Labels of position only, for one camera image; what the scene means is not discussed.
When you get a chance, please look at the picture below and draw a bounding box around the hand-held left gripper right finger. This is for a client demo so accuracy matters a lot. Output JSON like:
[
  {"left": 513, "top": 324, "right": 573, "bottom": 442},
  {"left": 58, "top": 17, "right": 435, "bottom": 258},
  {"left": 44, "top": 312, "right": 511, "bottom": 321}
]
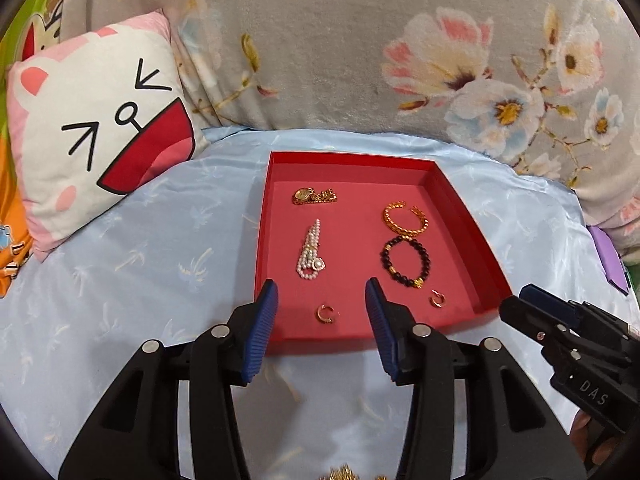
[{"left": 364, "top": 277, "right": 586, "bottom": 480}]

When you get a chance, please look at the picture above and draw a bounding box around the light blue palm-print bedsheet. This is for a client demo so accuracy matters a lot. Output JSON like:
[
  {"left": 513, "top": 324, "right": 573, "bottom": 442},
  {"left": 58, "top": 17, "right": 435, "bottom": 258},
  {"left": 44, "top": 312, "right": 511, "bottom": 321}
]
[{"left": 0, "top": 127, "right": 640, "bottom": 480}]

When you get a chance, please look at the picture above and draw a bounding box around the purple flat box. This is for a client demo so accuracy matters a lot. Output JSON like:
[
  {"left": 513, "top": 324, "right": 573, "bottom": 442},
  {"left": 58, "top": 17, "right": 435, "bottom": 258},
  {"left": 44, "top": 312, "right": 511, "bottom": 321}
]
[{"left": 587, "top": 225, "right": 631, "bottom": 295}]

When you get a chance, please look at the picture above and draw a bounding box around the black bead bracelet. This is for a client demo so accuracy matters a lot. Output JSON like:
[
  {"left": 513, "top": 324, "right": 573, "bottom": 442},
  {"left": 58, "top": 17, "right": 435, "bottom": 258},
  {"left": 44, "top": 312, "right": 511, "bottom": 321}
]
[{"left": 381, "top": 235, "right": 432, "bottom": 291}]

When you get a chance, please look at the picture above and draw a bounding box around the gold flower brooch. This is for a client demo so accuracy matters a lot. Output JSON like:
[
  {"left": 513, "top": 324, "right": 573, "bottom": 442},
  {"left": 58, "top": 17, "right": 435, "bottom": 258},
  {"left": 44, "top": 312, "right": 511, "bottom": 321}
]
[{"left": 320, "top": 465, "right": 363, "bottom": 480}]

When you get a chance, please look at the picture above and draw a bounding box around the gold wristwatch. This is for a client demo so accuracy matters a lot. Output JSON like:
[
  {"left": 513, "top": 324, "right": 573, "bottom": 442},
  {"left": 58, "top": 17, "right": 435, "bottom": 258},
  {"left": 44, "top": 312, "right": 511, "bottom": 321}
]
[{"left": 292, "top": 187, "right": 337, "bottom": 206}]

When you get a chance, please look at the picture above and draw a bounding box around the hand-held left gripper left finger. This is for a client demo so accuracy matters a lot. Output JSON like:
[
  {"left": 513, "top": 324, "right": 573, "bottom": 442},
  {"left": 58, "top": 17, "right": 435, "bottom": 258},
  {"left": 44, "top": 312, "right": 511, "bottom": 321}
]
[{"left": 59, "top": 279, "right": 279, "bottom": 480}]

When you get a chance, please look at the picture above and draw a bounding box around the colourful cartoon printed cloth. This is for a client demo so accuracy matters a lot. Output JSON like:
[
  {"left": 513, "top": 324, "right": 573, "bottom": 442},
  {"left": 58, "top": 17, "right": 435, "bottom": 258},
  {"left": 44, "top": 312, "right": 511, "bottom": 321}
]
[{"left": 0, "top": 0, "right": 71, "bottom": 301}]

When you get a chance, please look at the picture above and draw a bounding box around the cat face pillow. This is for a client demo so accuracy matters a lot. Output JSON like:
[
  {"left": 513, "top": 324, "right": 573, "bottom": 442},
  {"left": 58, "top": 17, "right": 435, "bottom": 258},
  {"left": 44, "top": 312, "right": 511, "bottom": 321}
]
[{"left": 6, "top": 9, "right": 211, "bottom": 263}]

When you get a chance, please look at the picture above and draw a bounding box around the person's right hand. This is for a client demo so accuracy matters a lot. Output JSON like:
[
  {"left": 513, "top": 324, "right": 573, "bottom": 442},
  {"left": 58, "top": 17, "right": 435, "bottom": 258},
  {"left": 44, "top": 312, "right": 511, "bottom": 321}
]
[{"left": 570, "top": 407, "right": 621, "bottom": 468}]

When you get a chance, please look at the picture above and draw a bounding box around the gold cuff bracelet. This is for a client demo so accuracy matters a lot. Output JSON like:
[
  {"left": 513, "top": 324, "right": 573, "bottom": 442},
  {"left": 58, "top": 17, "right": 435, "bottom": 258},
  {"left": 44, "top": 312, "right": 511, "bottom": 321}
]
[{"left": 383, "top": 201, "right": 431, "bottom": 237}]

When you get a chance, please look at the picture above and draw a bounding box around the pearl bracelet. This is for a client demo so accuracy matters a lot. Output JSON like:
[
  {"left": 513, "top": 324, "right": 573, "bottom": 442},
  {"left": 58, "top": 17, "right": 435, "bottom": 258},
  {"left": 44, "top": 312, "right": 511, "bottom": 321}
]
[{"left": 296, "top": 218, "right": 327, "bottom": 281}]

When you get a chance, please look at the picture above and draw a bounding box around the green cloth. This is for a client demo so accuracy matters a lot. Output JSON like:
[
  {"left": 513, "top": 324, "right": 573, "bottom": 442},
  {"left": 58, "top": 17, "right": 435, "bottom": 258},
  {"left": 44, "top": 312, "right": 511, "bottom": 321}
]
[{"left": 622, "top": 260, "right": 640, "bottom": 301}]

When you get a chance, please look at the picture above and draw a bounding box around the grey floral blanket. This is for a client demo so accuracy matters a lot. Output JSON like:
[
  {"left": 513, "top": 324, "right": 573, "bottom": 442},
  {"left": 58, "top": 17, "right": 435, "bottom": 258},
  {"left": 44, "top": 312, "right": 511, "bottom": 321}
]
[{"left": 60, "top": 0, "right": 640, "bottom": 251}]

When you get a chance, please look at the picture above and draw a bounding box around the red cardboard box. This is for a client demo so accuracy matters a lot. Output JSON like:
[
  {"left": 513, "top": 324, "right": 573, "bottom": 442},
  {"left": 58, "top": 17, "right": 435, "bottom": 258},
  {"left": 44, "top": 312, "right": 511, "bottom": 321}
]
[{"left": 254, "top": 151, "right": 514, "bottom": 358}]

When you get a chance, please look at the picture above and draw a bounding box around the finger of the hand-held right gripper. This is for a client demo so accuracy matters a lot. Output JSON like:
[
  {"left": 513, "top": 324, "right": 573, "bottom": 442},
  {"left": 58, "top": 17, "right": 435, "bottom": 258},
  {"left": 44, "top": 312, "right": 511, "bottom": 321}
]
[
  {"left": 519, "top": 284, "right": 588, "bottom": 318},
  {"left": 500, "top": 295, "right": 571, "bottom": 348}
]

